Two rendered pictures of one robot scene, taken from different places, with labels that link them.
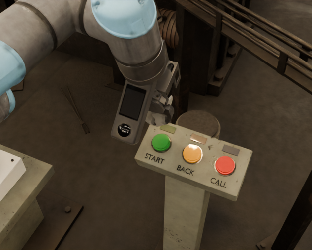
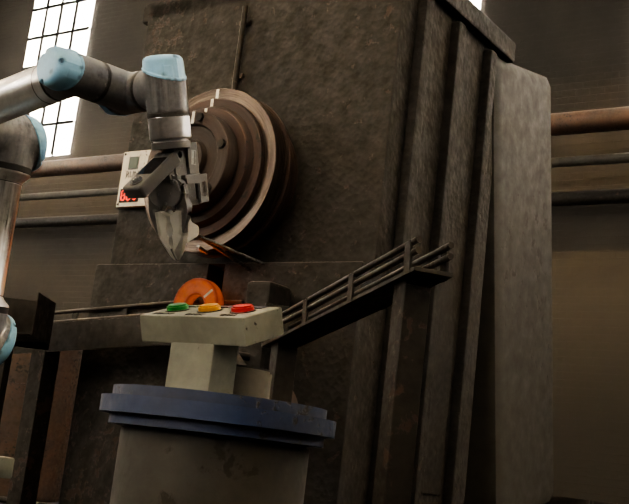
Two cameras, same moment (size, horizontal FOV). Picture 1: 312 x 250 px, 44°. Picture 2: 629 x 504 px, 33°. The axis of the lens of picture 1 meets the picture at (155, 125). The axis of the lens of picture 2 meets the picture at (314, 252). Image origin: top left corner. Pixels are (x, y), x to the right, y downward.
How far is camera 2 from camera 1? 168 cm
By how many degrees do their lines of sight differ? 60
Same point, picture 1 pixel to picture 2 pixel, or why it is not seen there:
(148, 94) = (167, 159)
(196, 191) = (203, 354)
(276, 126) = not seen: outside the picture
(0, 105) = not seen: outside the picture
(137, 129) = (148, 177)
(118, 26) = (155, 65)
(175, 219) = not seen: hidden behind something
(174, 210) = not seen: hidden behind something
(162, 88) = (184, 175)
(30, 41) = (93, 64)
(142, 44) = (169, 90)
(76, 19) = (129, 81)
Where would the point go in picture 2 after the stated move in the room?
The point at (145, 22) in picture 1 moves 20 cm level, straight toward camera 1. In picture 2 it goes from (174, 70) to (142, 23)
